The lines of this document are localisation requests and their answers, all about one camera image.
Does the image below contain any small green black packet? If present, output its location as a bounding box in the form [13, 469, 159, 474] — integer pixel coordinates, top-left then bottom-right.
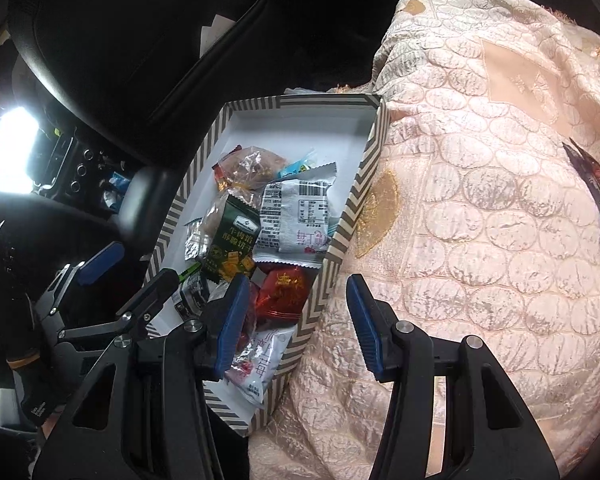
[171, 262, 210, 321]

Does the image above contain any dark green snack packet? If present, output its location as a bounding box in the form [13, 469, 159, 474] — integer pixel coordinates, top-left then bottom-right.
[204, 195, 261, 282]

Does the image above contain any red candy wrapper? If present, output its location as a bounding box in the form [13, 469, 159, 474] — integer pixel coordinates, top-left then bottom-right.
[252, 263, 311, 325]

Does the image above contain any white barcode snack packet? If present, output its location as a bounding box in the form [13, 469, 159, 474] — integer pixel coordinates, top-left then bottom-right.
[252, 162, 337, 269]

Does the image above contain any zip bag of nuts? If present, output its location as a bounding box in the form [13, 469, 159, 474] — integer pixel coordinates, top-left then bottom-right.
[184, 192, 228, 261]

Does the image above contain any clear bag of brown snacks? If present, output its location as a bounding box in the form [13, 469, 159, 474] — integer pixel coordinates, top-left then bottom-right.
[212, 145, 287, 192]

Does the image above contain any white pink snack packet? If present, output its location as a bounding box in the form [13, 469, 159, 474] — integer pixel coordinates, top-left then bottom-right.
[225, 325, 296, 408]

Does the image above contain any striped cardboard box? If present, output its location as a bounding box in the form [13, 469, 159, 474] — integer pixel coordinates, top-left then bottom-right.
[145, 93, 388, 437]

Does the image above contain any black car seat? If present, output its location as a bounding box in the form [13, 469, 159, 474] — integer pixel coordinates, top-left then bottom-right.
[0, 0, 600, 480]

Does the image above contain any peach embroidered fringed cloth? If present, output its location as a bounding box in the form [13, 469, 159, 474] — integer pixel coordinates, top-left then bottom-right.
[249, 0, 600, 479]

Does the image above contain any blue candy in box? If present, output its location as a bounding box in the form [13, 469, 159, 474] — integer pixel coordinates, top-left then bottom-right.
[277, 150, 316, 179]

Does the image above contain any white paper sheet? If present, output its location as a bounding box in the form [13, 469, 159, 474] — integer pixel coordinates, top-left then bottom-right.
[199, 14, 236, 58]

